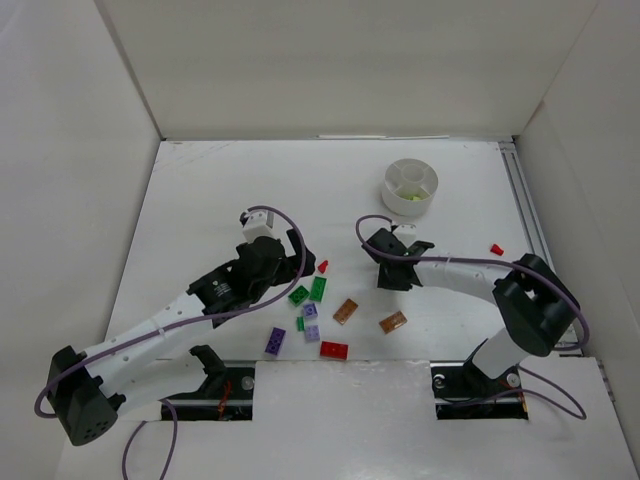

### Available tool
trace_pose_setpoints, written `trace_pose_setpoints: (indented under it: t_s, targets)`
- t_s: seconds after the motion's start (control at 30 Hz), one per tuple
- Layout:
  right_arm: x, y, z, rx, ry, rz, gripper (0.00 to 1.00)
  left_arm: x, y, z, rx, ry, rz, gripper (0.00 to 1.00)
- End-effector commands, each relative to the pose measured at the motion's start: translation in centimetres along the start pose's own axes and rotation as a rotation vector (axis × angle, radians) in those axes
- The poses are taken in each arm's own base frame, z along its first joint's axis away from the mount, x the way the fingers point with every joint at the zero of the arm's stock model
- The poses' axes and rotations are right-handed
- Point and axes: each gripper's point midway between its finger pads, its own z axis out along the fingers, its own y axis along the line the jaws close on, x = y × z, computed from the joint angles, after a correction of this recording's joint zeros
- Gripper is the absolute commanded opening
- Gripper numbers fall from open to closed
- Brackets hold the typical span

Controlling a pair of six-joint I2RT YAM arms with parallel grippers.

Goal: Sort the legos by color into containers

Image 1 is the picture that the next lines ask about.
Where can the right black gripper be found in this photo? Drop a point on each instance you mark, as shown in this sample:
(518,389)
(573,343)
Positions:
(396,262)

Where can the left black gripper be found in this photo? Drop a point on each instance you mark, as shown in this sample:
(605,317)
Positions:
(293,257)

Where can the dark green square lego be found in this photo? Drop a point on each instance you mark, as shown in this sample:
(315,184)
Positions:
(299,295)

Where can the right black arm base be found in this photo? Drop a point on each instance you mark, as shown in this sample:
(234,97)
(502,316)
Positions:
(462,392)

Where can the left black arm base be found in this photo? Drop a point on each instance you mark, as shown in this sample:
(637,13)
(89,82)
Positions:
(225,394)

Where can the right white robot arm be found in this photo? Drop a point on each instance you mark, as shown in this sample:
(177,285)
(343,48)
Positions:
(535,307)

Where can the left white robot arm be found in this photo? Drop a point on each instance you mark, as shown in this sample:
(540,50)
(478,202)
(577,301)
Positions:
(163,356)

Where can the brown orange lego plate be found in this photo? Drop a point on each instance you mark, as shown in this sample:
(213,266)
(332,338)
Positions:
(393,322)

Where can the small red lego piece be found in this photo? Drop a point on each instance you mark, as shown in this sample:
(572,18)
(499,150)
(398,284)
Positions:
(323,266)

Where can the light purple lego brick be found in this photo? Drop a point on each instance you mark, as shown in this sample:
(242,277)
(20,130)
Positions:
(309,311)

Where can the dark purple lego brick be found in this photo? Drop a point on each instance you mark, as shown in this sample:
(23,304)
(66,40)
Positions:
(275,341)

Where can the pale lavender lego brick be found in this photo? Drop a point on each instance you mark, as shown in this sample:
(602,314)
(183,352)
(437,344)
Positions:
(312,333)

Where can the white round divided container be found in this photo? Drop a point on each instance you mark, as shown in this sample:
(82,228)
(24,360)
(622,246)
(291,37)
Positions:
(409,176)

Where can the red rectangular lego brick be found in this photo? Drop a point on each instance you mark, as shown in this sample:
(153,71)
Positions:
(333,350)

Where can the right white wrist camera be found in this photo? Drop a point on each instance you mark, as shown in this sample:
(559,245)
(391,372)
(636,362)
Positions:
(406,233)

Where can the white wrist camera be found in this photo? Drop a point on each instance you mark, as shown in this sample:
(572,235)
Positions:
(406,233)
(257,223)

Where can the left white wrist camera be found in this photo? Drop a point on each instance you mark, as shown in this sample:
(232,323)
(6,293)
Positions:
(257,223)

